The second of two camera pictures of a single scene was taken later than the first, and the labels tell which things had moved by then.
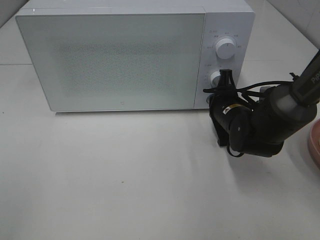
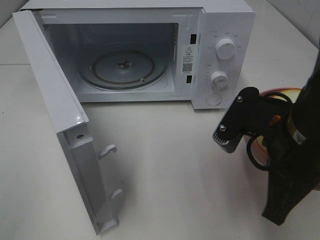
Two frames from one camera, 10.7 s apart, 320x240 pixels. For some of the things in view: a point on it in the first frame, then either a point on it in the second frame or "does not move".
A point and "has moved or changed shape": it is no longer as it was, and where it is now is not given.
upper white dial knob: (225, 48) does not move
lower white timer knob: (215, 79) does not move
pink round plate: (313, 144) has moved or changed shape
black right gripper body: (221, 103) -> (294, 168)
